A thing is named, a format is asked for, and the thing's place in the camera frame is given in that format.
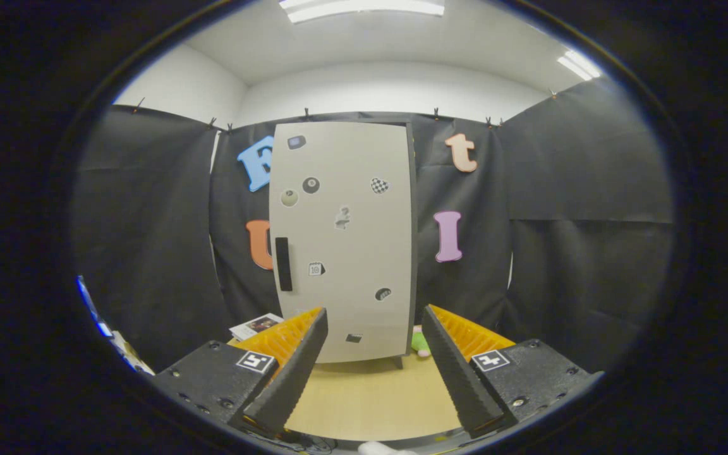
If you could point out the green and pink plush toy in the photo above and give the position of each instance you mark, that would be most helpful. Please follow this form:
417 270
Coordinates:
419 343

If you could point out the black backdrop cloth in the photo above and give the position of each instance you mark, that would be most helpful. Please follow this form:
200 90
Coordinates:
560 253

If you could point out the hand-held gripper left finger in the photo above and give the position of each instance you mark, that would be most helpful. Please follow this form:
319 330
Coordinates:
294 379

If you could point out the small ceiling light panel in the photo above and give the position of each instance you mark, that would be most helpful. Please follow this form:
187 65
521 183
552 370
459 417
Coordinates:
580 63

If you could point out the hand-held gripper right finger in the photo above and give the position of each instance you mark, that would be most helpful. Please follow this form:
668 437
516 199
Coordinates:
455 379

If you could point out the stack of books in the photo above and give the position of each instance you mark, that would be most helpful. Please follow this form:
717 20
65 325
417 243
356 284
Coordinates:
253 327

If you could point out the white shoe cabinet door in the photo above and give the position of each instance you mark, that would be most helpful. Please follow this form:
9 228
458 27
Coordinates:
351 265

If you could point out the grey shoe cabinet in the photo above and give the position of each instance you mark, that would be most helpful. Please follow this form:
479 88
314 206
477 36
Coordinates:
415 265

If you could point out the long ceiling light panel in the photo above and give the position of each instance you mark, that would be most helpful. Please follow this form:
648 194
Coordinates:
364 7

